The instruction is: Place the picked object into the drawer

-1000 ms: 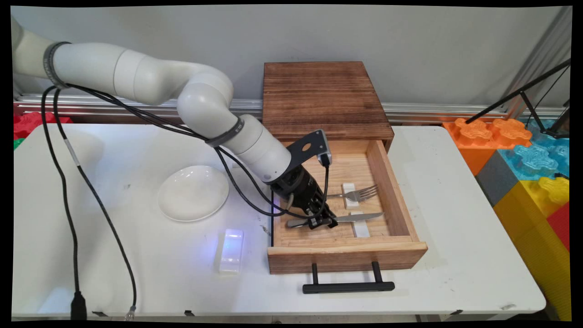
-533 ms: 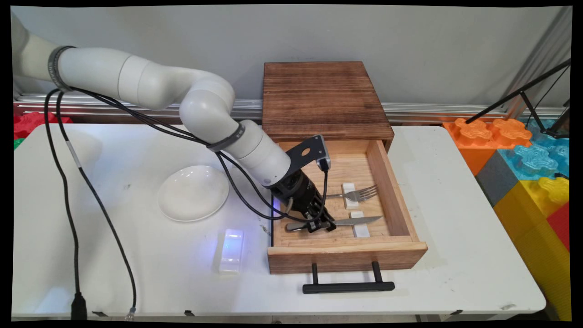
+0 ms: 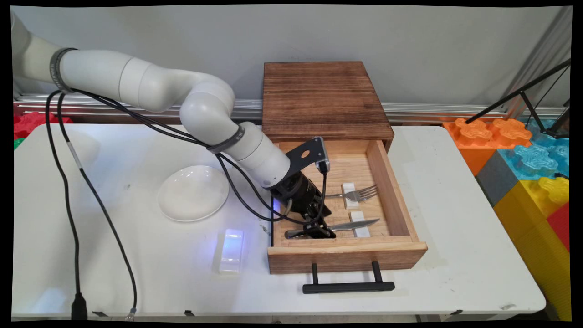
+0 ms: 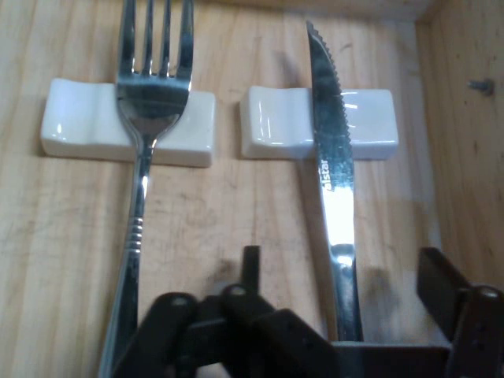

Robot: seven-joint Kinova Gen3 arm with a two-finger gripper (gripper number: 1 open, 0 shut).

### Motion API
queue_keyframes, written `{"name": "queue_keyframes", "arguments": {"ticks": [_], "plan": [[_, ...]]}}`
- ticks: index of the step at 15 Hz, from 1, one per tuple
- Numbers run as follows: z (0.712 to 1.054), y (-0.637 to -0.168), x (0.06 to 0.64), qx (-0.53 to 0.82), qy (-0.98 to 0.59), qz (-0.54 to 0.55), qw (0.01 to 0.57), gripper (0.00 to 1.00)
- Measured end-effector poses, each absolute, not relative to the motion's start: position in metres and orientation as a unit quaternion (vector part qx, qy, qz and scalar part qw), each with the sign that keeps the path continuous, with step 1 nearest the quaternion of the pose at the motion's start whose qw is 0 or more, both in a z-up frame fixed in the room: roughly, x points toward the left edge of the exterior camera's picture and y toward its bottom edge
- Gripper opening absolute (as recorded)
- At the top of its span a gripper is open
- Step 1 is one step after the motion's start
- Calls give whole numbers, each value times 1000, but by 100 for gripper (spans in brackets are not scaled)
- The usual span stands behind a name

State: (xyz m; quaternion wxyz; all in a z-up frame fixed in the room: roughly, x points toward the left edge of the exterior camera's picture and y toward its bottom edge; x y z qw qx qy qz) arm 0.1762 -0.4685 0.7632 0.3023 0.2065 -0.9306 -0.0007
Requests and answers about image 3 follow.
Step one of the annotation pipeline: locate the thin black cable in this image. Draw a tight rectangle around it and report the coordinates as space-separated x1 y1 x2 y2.
56 89 294 321

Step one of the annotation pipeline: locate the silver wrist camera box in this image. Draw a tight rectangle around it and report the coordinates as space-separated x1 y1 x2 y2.
313 136 330 174

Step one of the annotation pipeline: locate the steel table knife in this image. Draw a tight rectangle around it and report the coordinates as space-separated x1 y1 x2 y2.
284 218 380 240

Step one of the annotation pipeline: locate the orange foam block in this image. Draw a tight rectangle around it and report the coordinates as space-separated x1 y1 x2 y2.
443 118 532 177

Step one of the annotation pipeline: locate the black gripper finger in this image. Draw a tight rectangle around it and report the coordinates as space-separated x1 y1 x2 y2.
313 200 332 228
302 212 337 240

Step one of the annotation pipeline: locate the black tripod stand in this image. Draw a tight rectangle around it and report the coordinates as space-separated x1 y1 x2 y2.
465 59 572 141

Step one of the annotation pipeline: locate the light wooden drawer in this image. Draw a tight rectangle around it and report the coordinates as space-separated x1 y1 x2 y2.
267 139 429 275

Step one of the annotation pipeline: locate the grey arm strap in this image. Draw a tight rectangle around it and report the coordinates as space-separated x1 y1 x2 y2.
206 123 246 155
49 47 79 94

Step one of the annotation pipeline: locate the white round plate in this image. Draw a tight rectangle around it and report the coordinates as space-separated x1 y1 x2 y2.
157 164 230 223

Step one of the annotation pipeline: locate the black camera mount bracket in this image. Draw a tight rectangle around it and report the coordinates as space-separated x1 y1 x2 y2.
284 138 325 175

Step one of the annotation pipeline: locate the dark wooden drawer cabinet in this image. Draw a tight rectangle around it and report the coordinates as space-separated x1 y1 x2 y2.
262 61 395 151

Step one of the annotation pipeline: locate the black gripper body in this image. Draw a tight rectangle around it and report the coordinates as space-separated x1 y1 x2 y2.
270 172 327 220

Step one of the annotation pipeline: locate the thick black cable with plug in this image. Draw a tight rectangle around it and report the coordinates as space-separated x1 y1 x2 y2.
45 89 329 321

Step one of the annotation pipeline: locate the aluminium rail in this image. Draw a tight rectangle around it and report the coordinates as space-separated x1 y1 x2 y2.
14 93 565 126

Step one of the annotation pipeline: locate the white cutlery rest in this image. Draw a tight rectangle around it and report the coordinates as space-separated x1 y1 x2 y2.
350 211 371 238
342 183 360 210

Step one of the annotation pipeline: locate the large translucent cutlery rest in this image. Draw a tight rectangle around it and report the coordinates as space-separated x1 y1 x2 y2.
218 228 245 274

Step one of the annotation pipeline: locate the blue foam block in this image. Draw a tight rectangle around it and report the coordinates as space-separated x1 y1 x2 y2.
497 119 570 182

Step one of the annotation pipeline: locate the grey foam block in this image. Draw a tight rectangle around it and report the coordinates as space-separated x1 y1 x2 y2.
475 152 520 208

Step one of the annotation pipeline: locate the black drawer handle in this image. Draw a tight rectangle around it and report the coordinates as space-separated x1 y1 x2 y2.
302 261 396 294

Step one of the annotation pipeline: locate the steel fork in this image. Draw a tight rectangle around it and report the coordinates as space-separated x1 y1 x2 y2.
324 184 380 203

